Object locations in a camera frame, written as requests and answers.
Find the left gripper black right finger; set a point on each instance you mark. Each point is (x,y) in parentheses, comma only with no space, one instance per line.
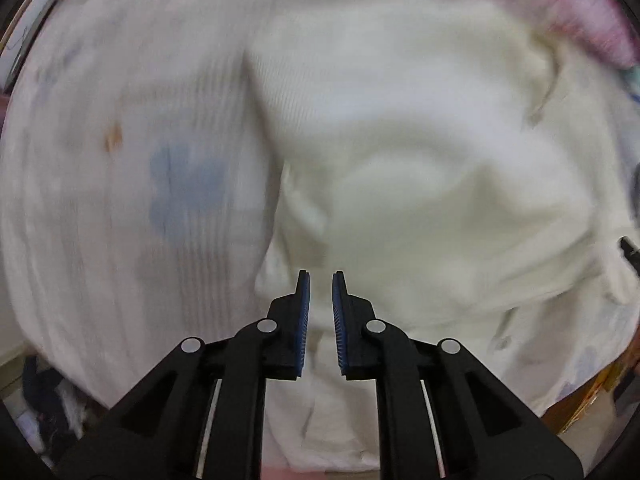
(441,413)

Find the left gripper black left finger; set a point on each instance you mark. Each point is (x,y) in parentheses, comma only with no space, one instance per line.
(199,413)

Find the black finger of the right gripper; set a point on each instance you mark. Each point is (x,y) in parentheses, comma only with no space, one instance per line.
(631,253)

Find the white snap-button jacket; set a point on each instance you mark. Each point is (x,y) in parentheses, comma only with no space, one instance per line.
(461,168)

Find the person's pink trousers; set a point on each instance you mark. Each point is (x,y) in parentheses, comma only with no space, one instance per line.
(273,473)

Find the floral patterned bed sheet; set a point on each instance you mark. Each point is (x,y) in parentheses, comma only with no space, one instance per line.
(138,181)

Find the wooden rail clothes rack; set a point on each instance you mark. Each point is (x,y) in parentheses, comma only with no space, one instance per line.
(20,24)

